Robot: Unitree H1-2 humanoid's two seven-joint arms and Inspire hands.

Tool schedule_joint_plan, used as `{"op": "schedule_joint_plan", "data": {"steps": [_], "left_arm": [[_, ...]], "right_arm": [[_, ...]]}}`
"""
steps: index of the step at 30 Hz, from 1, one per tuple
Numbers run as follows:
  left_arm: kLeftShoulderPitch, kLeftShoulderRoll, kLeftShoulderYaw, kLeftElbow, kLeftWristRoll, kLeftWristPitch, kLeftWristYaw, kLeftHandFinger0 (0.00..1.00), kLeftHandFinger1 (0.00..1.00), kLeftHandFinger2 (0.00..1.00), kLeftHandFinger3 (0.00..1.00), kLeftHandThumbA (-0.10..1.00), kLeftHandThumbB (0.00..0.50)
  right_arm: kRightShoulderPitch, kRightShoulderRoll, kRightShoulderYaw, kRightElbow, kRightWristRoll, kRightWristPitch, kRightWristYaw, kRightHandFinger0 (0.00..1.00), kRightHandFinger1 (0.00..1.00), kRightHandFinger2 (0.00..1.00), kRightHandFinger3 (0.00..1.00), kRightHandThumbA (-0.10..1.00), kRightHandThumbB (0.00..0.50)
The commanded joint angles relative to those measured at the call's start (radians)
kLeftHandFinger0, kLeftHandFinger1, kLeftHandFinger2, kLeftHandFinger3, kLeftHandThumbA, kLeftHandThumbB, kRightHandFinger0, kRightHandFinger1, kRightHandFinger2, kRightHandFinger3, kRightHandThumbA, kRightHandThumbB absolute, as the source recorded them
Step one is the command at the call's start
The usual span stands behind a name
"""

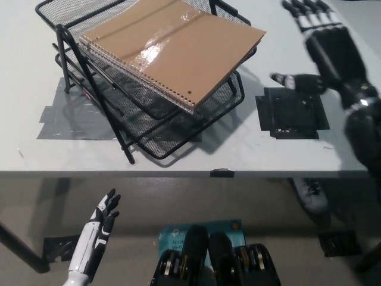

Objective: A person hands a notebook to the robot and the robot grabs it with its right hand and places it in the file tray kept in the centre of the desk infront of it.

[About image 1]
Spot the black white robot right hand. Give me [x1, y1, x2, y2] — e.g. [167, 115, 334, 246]
[269, 0, 378, 95]

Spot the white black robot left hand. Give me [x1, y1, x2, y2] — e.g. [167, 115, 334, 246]
[68, 188, 122, 277]

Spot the brown spiral notebook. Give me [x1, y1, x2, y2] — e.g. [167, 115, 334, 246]
[79, 0, 267, 113]

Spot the black mesh file tray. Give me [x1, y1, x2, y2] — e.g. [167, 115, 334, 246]
[35, 0, 251, 167]

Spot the black table leg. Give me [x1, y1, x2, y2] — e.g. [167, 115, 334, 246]
[0, 220, 50, 274]

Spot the teal router box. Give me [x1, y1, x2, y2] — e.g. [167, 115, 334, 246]
[157, 219, 245, 260]

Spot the grey tape patch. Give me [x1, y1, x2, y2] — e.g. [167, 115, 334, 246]
[35, 76, 209, 141]

